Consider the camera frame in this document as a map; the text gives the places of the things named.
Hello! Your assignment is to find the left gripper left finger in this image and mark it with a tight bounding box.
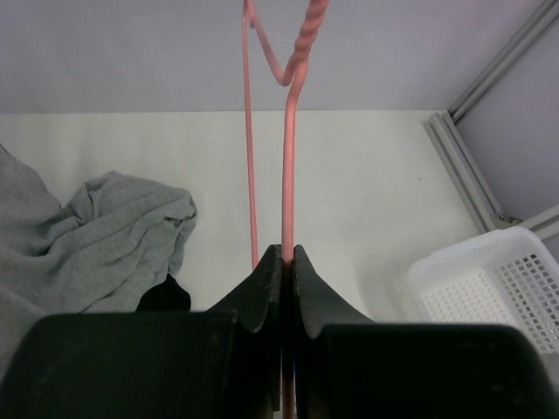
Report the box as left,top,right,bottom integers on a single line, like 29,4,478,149
208,244,283,333

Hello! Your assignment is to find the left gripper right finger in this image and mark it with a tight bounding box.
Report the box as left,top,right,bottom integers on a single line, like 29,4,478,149
293,245,374,340

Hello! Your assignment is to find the pink hanger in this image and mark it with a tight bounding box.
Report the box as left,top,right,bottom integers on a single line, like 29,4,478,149
242,1,328,418

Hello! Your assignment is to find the black tank top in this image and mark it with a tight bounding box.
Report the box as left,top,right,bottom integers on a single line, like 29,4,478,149
135,274,191,313

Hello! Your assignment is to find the white plastic basket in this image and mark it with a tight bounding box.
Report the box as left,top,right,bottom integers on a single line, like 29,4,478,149
405,227,558,354

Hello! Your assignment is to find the right frame strut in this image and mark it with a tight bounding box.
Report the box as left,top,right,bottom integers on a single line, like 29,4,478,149
424,1,558,240

